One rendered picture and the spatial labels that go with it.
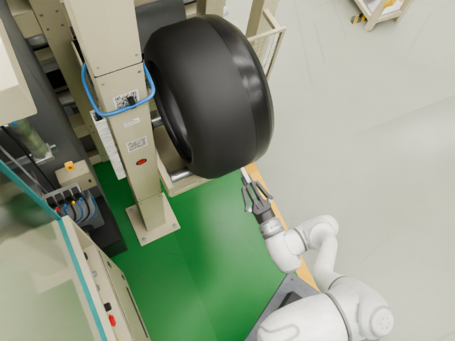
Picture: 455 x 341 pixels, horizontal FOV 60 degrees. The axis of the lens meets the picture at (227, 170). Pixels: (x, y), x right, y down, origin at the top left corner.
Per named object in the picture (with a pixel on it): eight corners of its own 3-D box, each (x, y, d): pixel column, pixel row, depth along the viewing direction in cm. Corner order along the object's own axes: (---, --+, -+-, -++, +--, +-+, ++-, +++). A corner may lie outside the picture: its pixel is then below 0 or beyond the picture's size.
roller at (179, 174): (171, 185, 170) (167, 176, 168) (168, 183, 174) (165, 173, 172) (242, 155, 179) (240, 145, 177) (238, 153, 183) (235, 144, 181)
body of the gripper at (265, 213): (279, 215, 153) (269, 193, 154) (261, 224, 151) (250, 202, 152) (274, 218, 160) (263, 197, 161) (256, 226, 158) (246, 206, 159)
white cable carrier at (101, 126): (118, 180, 163) (95, 124, 119) (114, 170, 165) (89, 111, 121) (128, 176, 164) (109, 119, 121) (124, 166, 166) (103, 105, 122)
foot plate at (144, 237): (141, 246, 248) (141, 245, 246) (125, 209, 256) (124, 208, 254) (180, 228, 255) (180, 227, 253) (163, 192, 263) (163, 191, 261)
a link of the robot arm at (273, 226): (267, 238, 149) (260, 224, 150) (261, 240, 157) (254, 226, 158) (288, 228, 151) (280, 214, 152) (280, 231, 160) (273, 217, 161)
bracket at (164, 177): (168, 197, 173) (168, 189, 164) (134, 124, 185) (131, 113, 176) (176, 194, 174) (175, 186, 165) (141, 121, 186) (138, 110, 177)
